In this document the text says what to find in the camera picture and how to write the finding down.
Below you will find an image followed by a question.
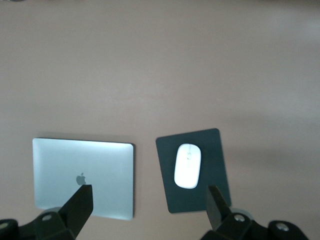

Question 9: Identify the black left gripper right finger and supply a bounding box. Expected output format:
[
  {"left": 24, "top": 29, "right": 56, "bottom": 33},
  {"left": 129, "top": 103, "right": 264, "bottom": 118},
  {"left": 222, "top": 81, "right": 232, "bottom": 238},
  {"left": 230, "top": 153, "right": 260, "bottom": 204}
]
[{"left": 199, "top": 185, "right": 311, "bottom": 240}]

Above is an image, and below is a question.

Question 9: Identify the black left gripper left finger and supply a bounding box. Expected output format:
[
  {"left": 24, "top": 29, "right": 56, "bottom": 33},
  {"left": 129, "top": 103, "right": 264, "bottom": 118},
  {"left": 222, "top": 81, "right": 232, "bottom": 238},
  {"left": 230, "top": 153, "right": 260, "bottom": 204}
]
[{"left": 0, "top": 184, "right": 94, "bottom": 240}]

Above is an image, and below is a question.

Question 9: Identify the white computer mouse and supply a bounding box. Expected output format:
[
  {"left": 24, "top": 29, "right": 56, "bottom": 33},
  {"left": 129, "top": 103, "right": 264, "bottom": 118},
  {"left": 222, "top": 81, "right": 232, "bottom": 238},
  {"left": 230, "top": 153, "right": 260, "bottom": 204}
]
[{"left": 174, "top": 143, "right": 202, "bottom": 190}]

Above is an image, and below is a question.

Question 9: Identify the black mouse pad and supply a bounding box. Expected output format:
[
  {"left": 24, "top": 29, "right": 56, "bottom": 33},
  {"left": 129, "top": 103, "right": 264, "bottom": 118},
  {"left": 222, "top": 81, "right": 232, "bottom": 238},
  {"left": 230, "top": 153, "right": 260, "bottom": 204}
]
[{"left": 155, "top": 128, "right": 232, "bottom": 215}]

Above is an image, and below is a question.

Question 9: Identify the silver closed laptop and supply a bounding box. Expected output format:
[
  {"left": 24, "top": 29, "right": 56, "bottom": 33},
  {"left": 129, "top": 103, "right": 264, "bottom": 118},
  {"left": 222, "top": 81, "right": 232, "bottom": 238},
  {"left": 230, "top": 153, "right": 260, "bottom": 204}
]
[{"left": 32, "top": 137, "right": 136, "bottom": 221}]

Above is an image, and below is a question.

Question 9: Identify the brown table cover mat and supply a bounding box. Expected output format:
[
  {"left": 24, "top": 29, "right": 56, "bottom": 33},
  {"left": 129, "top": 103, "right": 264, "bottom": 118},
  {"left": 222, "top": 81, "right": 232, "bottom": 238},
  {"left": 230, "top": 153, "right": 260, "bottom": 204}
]
[{"left": 0, "top": 0, "right": 320, "bottom": 240}]

